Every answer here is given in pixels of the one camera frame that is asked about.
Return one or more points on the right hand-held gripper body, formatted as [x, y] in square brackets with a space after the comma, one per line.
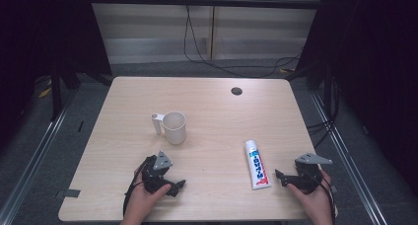
[308, 179]

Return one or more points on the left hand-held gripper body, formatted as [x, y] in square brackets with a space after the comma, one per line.
[154, 177]

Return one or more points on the white toothpaste tube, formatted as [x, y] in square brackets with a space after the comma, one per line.
[257, 167]

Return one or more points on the person's right hand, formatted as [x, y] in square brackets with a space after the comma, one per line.
[317, 202]

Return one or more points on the person's left hand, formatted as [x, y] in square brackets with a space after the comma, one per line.
[141, 202]

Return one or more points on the grey tape strip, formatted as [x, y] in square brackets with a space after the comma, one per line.
[69, 193]

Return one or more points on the black stand leg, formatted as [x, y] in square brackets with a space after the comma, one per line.
[56, 93]

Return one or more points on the black curtain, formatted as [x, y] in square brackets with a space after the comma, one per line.
[378, 70]
[42, 31]

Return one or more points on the yellow floor tape piece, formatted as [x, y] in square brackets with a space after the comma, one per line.
[44, 92]

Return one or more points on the metal floor rail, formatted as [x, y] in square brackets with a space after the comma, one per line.
[39, 152]
[348, 165]

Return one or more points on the black horizontal frame bar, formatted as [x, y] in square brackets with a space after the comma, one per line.
[203, 2]

